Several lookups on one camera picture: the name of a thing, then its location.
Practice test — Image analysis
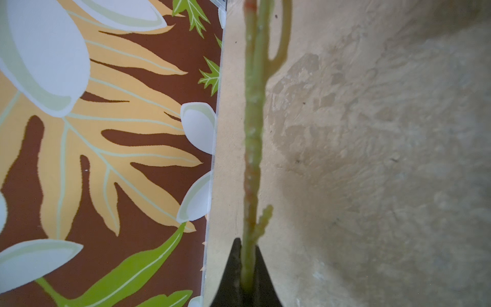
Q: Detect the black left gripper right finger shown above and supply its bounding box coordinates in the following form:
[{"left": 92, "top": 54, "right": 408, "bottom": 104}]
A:
[{"left": 251, "top": 246, "right": 283, "bottom": 307}]

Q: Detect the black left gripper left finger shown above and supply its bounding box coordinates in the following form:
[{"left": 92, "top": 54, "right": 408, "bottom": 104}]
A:
[{"left": 210, "top": 238, "right": 243, "bottom": 307}]

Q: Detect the pink peony spray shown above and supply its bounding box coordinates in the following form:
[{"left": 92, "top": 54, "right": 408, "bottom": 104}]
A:
[{"left": 240, "top": 0, "right": 293, "bottom": 294}]

